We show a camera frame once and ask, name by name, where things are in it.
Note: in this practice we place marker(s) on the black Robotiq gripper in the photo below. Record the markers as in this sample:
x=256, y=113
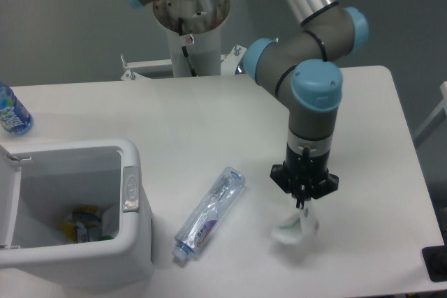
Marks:
x=304, y=176

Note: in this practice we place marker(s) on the white paper wrapper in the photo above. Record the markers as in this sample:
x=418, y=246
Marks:
x=301, y=225

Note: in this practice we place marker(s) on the crushed clear plastic bottle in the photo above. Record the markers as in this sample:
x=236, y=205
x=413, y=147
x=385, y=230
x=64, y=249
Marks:
x=197, y=229

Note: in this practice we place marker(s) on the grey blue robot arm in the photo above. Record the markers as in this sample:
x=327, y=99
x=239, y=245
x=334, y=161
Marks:
x=300, y=73

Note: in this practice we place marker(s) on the white plastic trash can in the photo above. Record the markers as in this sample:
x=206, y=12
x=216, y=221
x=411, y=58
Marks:
x=40, y=186

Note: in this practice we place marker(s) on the black clamp at table edge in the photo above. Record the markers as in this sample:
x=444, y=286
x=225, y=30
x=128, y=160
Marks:
x=435, y=262

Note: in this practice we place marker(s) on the yellow snack wrapper in bin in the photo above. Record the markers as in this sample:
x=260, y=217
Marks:
x=84, y=224

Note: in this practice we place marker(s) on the blue labelled water bottle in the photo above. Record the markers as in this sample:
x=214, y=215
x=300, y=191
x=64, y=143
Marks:
x=15, y=118

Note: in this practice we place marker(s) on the white metal base frame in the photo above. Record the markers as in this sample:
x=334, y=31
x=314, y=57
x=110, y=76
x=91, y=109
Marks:
x=231, y=64

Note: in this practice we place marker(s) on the white frame at right edge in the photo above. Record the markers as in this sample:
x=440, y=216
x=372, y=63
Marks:
x=432, y=121

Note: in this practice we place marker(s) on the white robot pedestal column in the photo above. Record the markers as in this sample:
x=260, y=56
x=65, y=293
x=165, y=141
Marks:
x=193, y=29

